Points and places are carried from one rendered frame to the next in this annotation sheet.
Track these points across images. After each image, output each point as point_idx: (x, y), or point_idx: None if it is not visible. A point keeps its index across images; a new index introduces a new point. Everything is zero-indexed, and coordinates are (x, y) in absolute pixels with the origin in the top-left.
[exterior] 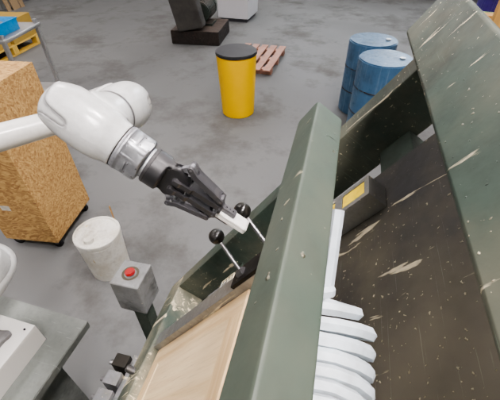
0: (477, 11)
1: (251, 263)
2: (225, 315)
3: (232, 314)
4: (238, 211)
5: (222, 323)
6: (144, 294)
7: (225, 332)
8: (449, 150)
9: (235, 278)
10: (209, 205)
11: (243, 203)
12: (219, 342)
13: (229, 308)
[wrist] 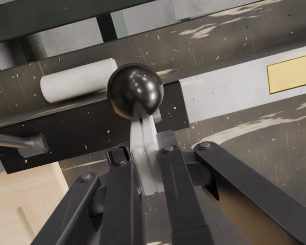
0: None
1: (73, 131)
2: None
3: (28, 200)
4: (151, 113)
5: None
6: None
7: (32, 228)
8: None
9: (12, 156)
10: (138, 195)
11: (158, 82)
12: (22, 240)
13: None
